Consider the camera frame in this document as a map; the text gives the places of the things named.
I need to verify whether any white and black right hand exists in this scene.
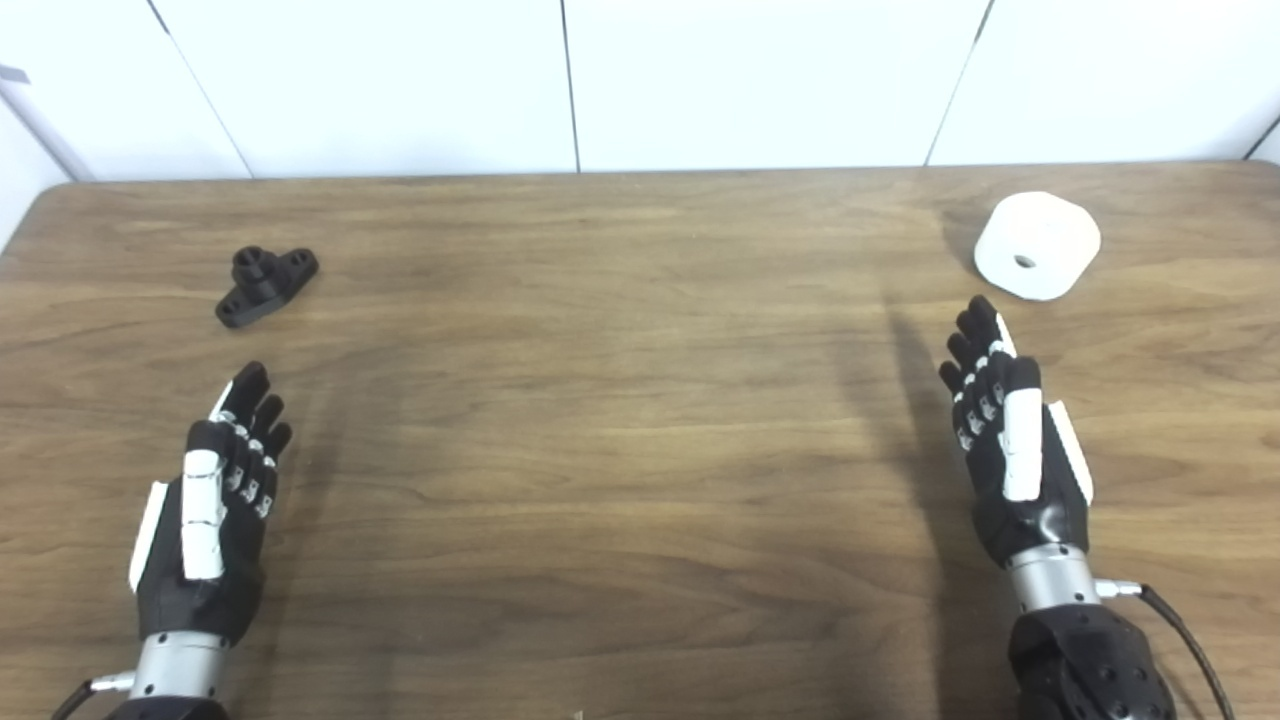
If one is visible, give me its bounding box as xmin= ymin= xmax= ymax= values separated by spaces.
xmin=938 ymin=294 xmax=1095 ymax=571

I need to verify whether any white and black left hand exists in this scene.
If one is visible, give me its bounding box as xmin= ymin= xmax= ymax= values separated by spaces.
xmin=128 ymin=360 xmax=294 ymax=646

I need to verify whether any round white piece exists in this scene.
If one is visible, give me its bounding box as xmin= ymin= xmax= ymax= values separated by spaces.
xmin=973 ymin=191 xmax=1103 ymax=302

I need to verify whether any black flanged holder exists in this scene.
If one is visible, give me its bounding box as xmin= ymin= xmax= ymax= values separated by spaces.
xmin=215 ymin=246 xmax=320 ymax=329

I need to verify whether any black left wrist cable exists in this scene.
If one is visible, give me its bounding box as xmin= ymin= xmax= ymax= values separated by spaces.
xmin=50 ymin=672 xmax=136 ymax=720

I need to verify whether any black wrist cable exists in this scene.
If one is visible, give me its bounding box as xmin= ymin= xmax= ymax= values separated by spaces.
xmin=1095 ymin=578 xmax=1236 ymax=720
xmin=50 ymin=672 xmax=136 ymax=720

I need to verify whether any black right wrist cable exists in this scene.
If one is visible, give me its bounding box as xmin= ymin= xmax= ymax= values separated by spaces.
xmin=1095 ymin=578 xmax=1236 ymax=720

